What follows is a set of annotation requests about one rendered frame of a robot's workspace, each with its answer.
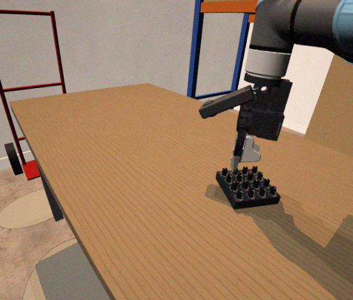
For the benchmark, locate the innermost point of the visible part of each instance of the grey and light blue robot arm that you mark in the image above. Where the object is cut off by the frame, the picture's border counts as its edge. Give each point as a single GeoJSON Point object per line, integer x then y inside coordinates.
{"type": "Point", "coordinates": [324, 24]}

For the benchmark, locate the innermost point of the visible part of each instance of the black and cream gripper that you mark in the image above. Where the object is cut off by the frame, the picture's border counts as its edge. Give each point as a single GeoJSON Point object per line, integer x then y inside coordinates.
{"type": "Point", "coordinates": [260, 117]}

